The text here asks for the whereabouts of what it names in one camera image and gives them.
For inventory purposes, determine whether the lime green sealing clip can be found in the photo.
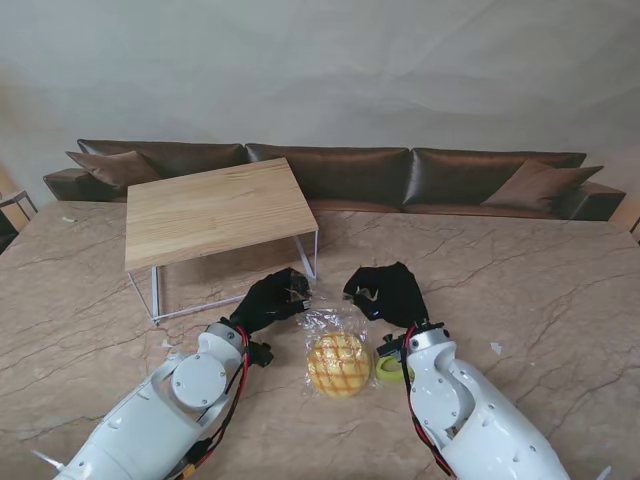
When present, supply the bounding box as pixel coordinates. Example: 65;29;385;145
375;355;416;385

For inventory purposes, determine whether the clear plastic bread bag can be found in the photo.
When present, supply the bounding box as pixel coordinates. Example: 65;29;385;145
297;299;381;401

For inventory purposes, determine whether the yellow melon bread bun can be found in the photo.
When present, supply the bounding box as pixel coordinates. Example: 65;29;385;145
305;331;373;398

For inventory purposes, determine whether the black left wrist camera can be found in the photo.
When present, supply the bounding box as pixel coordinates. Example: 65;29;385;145
247;339;274;369

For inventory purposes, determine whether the red and black arm cable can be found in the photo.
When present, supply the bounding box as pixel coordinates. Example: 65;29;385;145
172;324;254;480
405;323;451;474

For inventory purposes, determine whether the wooden shelf with white frame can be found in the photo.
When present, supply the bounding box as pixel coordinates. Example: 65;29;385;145
124;157;320;326

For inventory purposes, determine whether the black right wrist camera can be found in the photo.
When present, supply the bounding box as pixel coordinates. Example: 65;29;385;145
377;334;409;359

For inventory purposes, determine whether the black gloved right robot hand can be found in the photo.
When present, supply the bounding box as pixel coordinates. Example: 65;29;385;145
341;261;431;331

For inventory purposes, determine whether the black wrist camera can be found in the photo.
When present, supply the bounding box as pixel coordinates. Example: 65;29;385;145
247;339;274;369
377;334;409;359

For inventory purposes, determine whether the brown leather cushion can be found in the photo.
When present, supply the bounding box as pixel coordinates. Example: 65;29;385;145
65;150;161;190
480;160;605;209

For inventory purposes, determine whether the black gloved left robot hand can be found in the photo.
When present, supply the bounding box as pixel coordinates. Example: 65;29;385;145
229;267;314;335

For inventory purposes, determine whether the brown leather sofa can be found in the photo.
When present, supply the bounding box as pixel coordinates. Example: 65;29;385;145
43;138;627;222

